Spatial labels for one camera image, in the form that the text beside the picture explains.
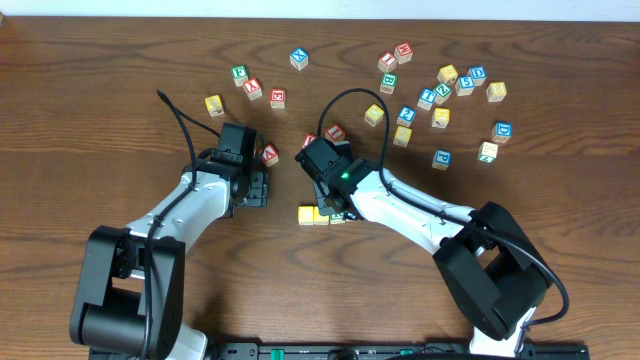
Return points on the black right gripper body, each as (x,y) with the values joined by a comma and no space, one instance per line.
(326,201)

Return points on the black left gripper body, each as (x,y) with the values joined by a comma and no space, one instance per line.
(257,189)

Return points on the yellow O wooden block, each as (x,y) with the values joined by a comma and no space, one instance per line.
(319,219)

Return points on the green R wooden block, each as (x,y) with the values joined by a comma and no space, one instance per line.
(337,219)

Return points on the yellow C wooden block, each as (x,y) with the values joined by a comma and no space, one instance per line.
(305,215)

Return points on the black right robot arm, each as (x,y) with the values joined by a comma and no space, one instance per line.
(494,274)

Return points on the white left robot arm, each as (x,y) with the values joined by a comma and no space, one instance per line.
(130,295)

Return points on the red I block centre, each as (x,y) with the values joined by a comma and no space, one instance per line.
(335,133)

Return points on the red i block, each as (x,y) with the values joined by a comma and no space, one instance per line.
(387,62)
(335,133)

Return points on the red A wooden block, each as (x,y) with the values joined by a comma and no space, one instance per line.
(270,155)

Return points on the red U block centre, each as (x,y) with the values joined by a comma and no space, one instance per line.
(308,139)

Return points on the yellow acorn wooden block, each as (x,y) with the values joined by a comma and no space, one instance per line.
(214,105)

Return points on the red X wooden block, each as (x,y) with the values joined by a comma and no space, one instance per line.
(253,89)

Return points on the red E wooden block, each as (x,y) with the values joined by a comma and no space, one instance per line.
(278,98)

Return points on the yellow block beside centre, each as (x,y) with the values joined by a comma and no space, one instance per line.
(373,115)

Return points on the green F wooden block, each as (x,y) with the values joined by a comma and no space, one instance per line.
(240,75)

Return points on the yellow block near R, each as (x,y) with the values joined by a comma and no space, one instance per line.
(402,136)

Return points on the blue 2 wooden block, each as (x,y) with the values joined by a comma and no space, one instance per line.
(406,116)

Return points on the green B wooden block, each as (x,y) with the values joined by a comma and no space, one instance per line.
(388,83)

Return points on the blue X wooden block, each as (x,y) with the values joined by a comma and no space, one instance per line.
(299,58)

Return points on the blue P wooden block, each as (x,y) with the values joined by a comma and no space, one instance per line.
(442,159)

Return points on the blue T wooden block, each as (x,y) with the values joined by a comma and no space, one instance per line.
(426,99)

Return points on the red I block far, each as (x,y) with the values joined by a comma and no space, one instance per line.
(387,62)

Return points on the yellow block middle right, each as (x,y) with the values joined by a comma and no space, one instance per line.
(440,117)

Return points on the green Z wooden block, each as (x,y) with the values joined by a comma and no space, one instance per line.
(443,92)

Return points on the red W wooden block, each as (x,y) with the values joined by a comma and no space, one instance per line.
(403,52)

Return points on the yellow block far top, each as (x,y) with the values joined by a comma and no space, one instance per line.
(447,74)

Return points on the blue 5 wooden block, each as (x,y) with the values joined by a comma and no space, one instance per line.
(464,86)

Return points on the white green wooden block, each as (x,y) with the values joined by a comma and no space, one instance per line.
(488,152)

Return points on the blue D block far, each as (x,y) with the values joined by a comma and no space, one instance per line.
(478,75)

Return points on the blue d block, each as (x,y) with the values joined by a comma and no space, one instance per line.
(478,75)
(502,132)

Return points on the blue D block right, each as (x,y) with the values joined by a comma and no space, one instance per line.
(502,132)

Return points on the yellow 8 wooden block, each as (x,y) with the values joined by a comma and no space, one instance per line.
(496,92)

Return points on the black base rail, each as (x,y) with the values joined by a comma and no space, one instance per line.
(252,351)

